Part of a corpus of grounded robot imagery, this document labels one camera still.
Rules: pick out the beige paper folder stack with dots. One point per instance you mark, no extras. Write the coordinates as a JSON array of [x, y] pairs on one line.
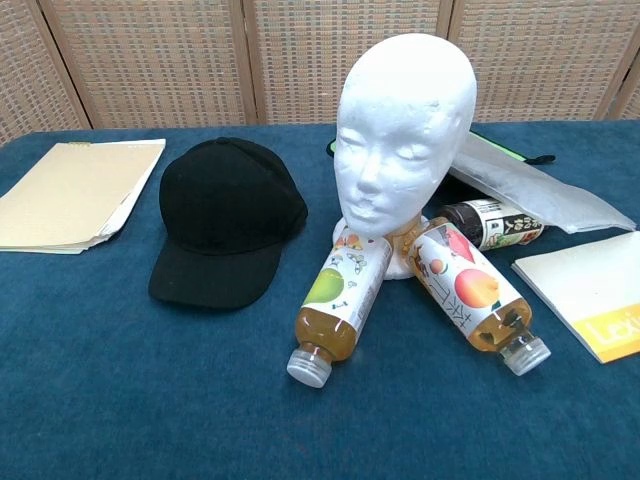
[[75, 195]]

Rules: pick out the white yellow Lexicon notebook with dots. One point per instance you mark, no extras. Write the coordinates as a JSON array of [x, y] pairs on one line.
[[585, 285]]

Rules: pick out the dark small bottle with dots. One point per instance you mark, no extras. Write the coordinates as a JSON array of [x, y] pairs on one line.
[[490, 225]]

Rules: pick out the woven folding screen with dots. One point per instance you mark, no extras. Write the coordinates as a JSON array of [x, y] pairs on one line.
[[150, 60]]

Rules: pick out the tea bottle peach label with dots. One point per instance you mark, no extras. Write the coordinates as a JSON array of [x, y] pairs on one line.
[[465, 285]]

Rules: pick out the white foam mannequin head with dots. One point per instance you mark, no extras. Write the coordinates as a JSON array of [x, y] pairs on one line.
[[400, 125]]

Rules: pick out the black cap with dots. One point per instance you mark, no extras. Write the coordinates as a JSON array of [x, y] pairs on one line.
[[225, 210]]

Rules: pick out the tea bottle green apple label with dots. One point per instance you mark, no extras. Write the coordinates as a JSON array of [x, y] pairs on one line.
[[340, 285]]

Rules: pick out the translucent grey zip bag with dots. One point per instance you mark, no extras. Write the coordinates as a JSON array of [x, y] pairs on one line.
[[525, 190]]

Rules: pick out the green microfiber cloth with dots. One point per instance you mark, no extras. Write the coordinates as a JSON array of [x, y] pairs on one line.
[[520, 156]]

